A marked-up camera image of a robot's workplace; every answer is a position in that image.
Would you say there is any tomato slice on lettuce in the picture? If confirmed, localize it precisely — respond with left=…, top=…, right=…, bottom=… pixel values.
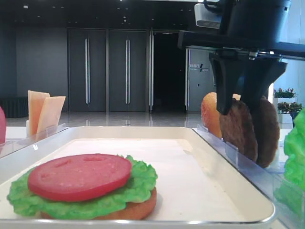
left=28, top=154, right=132, bottom=202

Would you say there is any flower planter upper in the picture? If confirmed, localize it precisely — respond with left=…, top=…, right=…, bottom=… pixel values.
left=273, top=88, right=296, bottom=109

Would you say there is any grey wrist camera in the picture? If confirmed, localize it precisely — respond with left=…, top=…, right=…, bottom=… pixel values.
left=194, top=3, right=222, bottom=29

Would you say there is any metal baking tray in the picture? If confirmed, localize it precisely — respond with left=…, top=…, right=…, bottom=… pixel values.
left=0, top=127, right=276, bottom=229

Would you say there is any open glass door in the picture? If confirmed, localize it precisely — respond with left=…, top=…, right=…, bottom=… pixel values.
left=149, top=30, right=154, bottom=113

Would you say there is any flower planter lower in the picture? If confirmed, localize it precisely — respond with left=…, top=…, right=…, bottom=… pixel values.
left=277, top=102, right=303, bottom=124

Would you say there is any upright green lettuce leaf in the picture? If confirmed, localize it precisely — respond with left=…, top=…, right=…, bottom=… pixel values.
left=274, top=110, right=305, bottom=216

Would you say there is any dark double door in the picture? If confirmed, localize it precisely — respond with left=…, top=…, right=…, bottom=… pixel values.
left=109, top=31, right=146, bottom=112
left=69, top=30, right=106, bottom=112

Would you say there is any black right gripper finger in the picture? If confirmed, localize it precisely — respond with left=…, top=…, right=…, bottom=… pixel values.
left=241, top=59, right=287, bottom=114

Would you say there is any upright bun slice outer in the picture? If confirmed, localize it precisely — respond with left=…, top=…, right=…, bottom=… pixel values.
left=233, top=94, right=241, bottom=101

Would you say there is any brown meat patty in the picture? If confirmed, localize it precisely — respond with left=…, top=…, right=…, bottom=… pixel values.
left=219, top=98, right=258, bottom=162
left=252, top=96, right=280, bottom=168

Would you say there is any upright bun slice inner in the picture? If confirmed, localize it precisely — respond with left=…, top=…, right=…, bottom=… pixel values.
left=201, top=92, right=222, bottom=139

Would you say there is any left clear acrylic rail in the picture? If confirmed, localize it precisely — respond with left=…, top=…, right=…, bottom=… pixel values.
left=0, top=124, right=67, bottom=158

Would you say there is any dark double door middle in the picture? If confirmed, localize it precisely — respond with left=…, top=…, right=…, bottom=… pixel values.
left=109, top=31, right=146, bottom=112

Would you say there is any right clear acrylic rail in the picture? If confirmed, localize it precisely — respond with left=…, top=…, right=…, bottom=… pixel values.
left=194, top=125, right=305, bottom=229

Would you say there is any upright bun slice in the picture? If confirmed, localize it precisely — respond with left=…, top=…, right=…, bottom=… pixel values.
left=233, top=94, right=241, bottom=101
left=201, top=92, right=222, bottom=139

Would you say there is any lettuce leaf on tray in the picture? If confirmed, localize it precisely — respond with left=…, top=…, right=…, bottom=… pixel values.
left=7, top=156, right=158, bottom=220

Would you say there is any upright red tomato slice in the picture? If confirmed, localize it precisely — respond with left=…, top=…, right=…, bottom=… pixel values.
left=0, top=107, right=6, bottom=144

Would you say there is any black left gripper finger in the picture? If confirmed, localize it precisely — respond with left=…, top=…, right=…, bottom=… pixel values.
left=209, top=52, right=249, bottom=115

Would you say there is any clear acrylic rail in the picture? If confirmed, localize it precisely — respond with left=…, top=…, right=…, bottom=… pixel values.
left=0, top=124, right=67, bottom=158
left=194, top=125, right=305, bottom=229

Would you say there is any bottom bun on tray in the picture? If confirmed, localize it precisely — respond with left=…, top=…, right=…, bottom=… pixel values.
left=39, top=188, right=157, bottom=220

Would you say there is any dark double door left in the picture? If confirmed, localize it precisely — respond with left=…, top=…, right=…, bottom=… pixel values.
left=69, top=30, right=106, bottom=112

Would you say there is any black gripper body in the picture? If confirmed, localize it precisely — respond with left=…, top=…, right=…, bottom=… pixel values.
left=178, top=0, right=305, bottom=60

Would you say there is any orange cheese slice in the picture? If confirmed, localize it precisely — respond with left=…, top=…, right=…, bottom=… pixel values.
left=28, top=90, right=50, bottom=136

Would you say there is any flower planter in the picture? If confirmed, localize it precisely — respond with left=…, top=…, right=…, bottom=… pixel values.
left=277, top=102, right=303, bottom=124
left=273, top=88, right=296, bottom=109

